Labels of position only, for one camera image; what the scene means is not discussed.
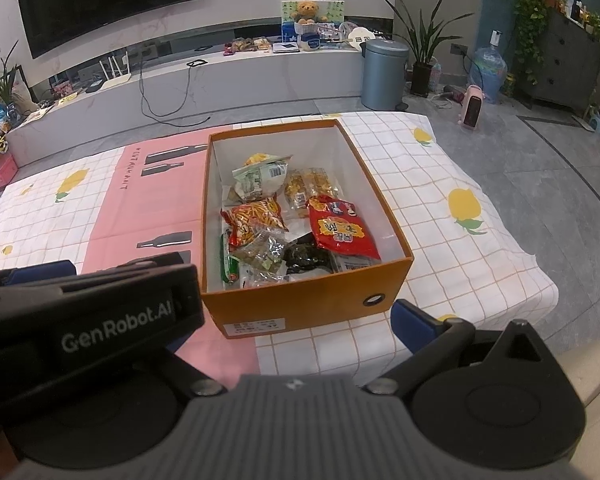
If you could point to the white flat box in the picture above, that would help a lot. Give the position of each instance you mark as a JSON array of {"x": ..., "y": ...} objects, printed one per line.
[{"x": 286, "y": 48}]

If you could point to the checked lemon print tablecloth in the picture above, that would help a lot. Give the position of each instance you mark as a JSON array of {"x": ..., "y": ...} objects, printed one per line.
[{"x": 455, "y": 250}]

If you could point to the ivy plant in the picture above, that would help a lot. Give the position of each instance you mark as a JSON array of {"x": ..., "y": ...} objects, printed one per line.
[{"x": 530, "y": 5}]

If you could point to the pink placemat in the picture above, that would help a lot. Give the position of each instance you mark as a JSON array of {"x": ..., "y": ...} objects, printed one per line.
[{"x": 150, "y": 200}]

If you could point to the pile of snacks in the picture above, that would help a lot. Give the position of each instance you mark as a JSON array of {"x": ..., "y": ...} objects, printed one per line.
[{"x": 247, "y": 45}]

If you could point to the red snack packet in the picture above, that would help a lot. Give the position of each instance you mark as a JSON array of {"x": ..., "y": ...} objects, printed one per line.
[{"x": 342, "y": 230}]

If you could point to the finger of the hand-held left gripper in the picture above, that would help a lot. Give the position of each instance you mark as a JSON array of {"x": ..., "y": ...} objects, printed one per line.
[{"x": 40, "y": 270}]

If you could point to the grey cabinet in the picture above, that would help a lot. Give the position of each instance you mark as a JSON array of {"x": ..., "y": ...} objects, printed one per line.
[{"x": 565, "y": 65}]

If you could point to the pink space heater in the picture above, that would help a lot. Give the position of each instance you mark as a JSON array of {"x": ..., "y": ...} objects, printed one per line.
[{"x": 472, "y": 110}]

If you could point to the clear red label packet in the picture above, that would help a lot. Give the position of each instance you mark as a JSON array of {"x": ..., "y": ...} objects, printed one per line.
[{"x": 262, "y": 255}]

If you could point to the teddy bear picture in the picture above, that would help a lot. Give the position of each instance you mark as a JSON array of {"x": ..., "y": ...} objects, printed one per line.
[{"x": 310, "y": 12}]

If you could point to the green candy roll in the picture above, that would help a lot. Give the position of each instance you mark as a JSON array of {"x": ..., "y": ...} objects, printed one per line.
[{"x": 228, "y": 260}]

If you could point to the orange noodle stick packet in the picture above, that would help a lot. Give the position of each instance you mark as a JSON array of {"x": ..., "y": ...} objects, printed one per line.
[{"x": 255, "y": 217}]

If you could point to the orange cardboard box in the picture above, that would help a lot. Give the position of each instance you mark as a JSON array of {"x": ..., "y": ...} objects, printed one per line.
[{"x": 305, "y": 305}]

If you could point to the long-leaf potted plant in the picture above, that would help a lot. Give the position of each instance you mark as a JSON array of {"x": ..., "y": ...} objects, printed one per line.
[{"x": 422, "y": 50}]

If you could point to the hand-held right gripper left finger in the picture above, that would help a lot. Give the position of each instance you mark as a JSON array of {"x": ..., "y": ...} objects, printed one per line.
[{"x": 195, "y": 380}]

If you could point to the clear yellow cracker packet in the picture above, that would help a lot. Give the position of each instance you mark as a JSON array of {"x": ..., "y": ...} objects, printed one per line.
[{"x": 310, "y": 187}]

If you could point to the white television console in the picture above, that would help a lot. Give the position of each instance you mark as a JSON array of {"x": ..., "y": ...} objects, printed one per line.
[{"x": 255, "y": 85}]

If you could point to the round white sign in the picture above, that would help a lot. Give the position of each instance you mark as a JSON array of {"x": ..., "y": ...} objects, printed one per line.
[{"x": 361, "y": 39}]

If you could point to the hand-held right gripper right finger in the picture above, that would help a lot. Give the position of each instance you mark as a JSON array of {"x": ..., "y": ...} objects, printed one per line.
[{"x": 410, "y": 327}]

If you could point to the small black box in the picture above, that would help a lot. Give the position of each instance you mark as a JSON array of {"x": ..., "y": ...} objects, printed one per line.
[{"x": 92, "y": 86}]

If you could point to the yellow chip packet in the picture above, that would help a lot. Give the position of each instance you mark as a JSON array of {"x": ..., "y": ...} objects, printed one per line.
[{"x": 260, "y": 177}]

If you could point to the white router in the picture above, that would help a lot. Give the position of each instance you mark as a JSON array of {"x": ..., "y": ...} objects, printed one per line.
[{"x": 115, "y": 82}]

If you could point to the beige cushion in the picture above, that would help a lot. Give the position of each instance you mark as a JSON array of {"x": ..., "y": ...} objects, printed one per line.
[{"x": 595, "y": 375}]

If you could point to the dark green snack packet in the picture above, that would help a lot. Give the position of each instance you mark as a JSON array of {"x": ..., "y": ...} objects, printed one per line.
[{"x": 307, "y": 257}]

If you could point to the blue water jug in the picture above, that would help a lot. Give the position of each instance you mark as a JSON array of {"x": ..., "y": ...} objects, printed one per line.
[{"x": 490, "y": 72}]

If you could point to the blue-grey trash bin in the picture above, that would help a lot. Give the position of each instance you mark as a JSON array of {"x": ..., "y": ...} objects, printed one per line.
[{"x": 384, "y": 77}]

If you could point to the group of bottles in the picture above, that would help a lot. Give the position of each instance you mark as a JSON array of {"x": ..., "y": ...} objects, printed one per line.
[{"x": 575, "y": 2}]

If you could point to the black television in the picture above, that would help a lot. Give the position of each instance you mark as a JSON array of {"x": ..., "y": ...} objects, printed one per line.
[{"x": 105, "y": 0}]

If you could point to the thin-leaf potted plant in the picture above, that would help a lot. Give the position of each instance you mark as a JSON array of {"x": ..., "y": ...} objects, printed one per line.
[{"x": 2, "y": 80}]

